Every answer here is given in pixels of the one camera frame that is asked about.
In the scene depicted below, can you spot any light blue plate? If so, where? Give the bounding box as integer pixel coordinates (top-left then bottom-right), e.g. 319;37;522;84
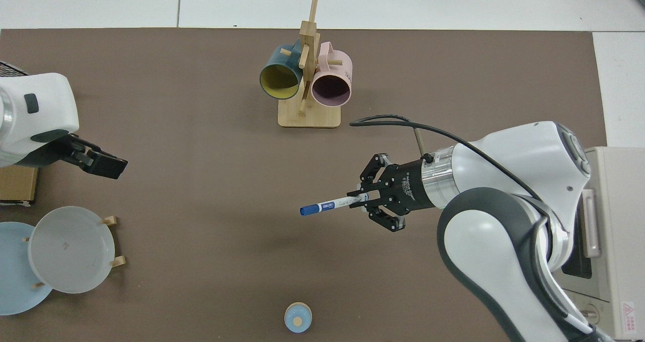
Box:
0;222;53;316

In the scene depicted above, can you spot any brown table cloth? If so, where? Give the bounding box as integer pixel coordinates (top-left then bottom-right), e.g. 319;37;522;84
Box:
0;28;608;342

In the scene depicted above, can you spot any small blue round bell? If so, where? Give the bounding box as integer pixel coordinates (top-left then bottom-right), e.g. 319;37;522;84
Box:
284;302;313;333

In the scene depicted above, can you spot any wire basket with wooden floor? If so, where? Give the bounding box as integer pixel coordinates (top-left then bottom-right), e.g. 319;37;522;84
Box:
0;60;39;205

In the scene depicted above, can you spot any white marker with blue cap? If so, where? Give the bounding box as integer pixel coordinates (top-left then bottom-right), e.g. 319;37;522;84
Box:
300;193;371;217

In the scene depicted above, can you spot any pink mug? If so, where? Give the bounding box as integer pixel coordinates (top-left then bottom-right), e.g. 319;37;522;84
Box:
311;41;353;107

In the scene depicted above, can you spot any dark teal mug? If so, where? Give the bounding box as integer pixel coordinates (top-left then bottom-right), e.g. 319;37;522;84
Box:
260;39;307;100

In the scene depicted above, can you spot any grey plate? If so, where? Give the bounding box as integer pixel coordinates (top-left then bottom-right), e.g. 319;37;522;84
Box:
28;206;116;295

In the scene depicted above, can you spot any pale toaster oven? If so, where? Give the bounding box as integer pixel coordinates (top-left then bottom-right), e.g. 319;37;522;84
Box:
552;147;645;340

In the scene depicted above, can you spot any wooden plate rack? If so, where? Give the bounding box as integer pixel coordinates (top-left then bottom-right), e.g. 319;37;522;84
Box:
24;215;126;289

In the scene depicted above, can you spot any wooden cup stand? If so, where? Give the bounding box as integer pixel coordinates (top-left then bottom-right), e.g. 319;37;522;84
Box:
278;0;342;128

